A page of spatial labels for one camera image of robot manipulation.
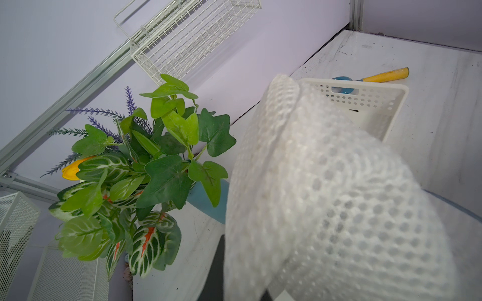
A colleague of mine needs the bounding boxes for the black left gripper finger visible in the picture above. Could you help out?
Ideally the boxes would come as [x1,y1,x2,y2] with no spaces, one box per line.
[198,235,225,301]

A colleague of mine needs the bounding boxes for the white mesh laundry bag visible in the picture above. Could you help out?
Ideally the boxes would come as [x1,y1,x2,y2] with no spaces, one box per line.
[223,75,481,300]

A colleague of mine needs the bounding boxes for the teal vase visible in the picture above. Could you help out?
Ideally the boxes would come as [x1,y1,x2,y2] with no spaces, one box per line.
[187,179,229,224]

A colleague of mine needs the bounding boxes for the green artificial plant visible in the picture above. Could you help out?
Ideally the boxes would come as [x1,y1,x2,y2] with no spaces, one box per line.
[49,74,236,277]

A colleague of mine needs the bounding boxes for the cream perforated plastic basket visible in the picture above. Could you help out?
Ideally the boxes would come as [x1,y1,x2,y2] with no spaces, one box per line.
[301,78,409,142]

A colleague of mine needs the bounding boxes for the blue yellow garden fork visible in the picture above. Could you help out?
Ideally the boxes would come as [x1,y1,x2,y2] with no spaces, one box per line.
[333,67,410,94]

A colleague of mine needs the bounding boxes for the white mesh lower wall shelf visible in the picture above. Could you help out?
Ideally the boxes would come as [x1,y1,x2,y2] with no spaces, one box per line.
[27,246,109,301]

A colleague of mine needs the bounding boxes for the white mesh wall shelf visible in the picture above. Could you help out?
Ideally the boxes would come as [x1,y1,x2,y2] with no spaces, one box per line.
[1,192,40,300]
[27,246,109,301]

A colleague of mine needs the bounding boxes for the white mesh upper wall shelf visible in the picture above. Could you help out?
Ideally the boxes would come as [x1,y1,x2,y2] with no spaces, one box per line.
[1,192,40,300]

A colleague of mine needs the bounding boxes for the aluminium frame rail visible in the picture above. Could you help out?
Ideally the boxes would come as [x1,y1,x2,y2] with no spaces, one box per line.
[1,41,133,203]

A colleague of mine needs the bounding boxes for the white wire wall basket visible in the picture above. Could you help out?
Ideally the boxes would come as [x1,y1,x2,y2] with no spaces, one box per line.
[126,0,262,85]

